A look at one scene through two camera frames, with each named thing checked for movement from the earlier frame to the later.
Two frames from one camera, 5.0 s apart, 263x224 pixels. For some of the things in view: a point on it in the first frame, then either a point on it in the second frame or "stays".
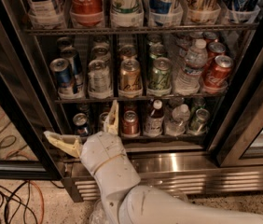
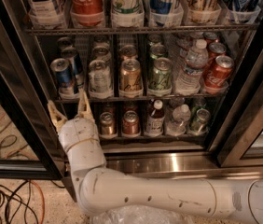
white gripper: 101,150 to 76,132
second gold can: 128,52 stays
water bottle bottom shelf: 180,118 stays
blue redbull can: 61,66 stays
